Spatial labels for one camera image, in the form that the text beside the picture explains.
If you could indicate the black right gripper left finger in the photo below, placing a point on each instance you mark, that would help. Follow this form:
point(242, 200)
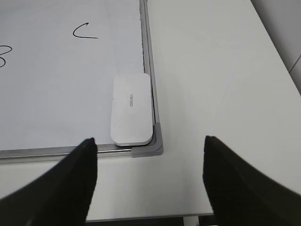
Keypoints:
point(60, 197)

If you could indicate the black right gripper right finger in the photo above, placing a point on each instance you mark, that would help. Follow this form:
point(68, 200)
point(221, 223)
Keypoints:
point(240, 195)

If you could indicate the white rectangular whiteboard eraser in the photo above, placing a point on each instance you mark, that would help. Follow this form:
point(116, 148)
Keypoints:
point(131, 110)

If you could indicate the whiteboard with grey frame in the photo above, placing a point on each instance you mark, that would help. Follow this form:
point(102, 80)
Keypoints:
point(58, 61)

